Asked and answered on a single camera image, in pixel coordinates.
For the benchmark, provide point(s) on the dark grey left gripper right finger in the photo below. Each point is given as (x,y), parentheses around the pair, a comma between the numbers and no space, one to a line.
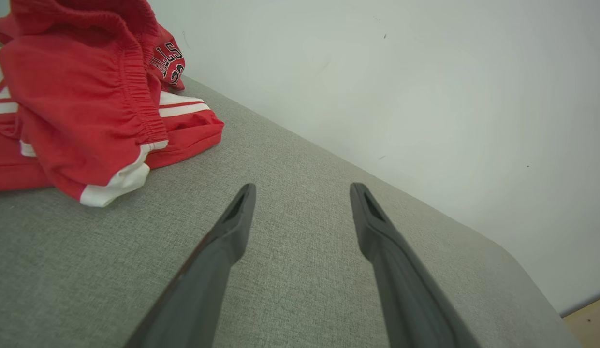
(406,290)

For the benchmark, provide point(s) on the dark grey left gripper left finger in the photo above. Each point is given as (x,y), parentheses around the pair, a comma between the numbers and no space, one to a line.
(203,290)

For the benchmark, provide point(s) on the red Bulls basketball jersey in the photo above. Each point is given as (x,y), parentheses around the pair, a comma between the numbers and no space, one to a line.
(188,128)

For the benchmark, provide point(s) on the red shorts with white stripe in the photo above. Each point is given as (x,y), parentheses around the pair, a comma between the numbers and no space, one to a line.
(77,96)

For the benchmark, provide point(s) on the grey fabric sofa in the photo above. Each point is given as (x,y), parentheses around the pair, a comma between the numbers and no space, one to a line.
(300,232)

